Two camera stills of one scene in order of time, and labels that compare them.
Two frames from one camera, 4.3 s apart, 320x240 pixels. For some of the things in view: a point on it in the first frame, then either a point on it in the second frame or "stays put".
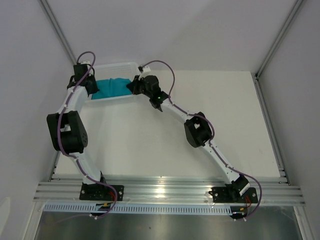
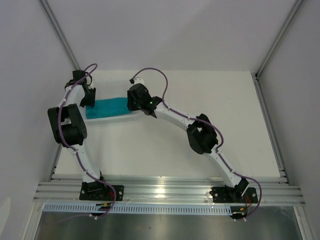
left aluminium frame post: (50, 13) stays put
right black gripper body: (139, 87) to (133, 105)
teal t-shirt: (112, 87) to (107, 107)
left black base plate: (101, 192) stays put
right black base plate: (223, 195) stays put
